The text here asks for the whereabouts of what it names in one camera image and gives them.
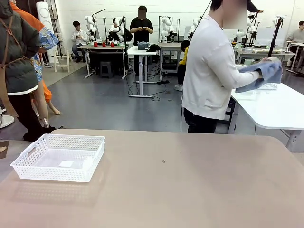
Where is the person's left hand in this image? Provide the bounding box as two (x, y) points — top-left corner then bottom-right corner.
(262, 56), (280, 64)

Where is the blue cloth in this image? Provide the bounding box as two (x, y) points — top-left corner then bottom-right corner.
(235, 60), (283, 94)

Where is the white perforated plastic basket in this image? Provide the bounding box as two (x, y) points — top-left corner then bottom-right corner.
(10, 133), (106, 183)

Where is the person's right forearm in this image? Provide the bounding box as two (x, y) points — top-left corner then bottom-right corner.
(223, 70), (262, 90)

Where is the long background work table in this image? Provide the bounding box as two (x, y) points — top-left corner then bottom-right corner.
(234, 46), (296, 65)

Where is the small white desk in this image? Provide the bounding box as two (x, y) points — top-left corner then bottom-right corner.
(286, 40), (304, 72)

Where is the seated person in grey top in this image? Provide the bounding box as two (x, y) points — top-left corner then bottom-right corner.
(286, 20), (304, 67)

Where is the white side table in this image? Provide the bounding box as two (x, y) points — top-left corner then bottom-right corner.
(229, 83), (304, 152)

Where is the person in white cardigan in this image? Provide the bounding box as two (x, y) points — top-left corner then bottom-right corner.
(181, 0), (281, 133)

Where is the person in yellow jacket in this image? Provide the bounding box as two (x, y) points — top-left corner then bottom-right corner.
(174, 39), (191, 93)

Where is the brown top robot table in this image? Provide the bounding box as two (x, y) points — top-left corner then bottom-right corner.
(156, 42), (188, 80)

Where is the white standing desk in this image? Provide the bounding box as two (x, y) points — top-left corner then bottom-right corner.
(127, 45), (160, 98)

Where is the person in black shirt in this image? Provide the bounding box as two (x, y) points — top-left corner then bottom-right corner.
(129, 6), (154, 77)

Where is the grey plastic stool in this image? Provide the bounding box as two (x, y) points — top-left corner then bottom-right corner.
(99, 61), (113, 78)

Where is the wooden top work table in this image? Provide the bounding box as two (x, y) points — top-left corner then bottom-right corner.
(77, 44), (128, 79)

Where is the seated person in white shirt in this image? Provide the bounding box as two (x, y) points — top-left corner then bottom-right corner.
(71, 20), (90, 63)

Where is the white wooden stool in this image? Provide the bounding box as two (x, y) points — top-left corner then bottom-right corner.
(53, 49), (72, 73)

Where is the figure in orange clothes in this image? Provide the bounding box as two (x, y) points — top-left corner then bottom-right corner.
(10, 2), (61, 116)

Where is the person in dark green jacket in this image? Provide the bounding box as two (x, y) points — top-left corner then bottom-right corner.
(0, 0), (57, 143)

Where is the white round fan base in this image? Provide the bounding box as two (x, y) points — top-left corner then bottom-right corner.
(0, 114), (15, 129)

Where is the brown board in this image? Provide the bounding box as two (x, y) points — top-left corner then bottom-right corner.
(0, 140), (10, 160)

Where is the black camera tripod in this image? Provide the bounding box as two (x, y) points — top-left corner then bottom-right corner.
(267, 15), (285, 59)

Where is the black camera pole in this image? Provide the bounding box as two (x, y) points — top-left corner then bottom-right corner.
(121, 16), (127, 79)

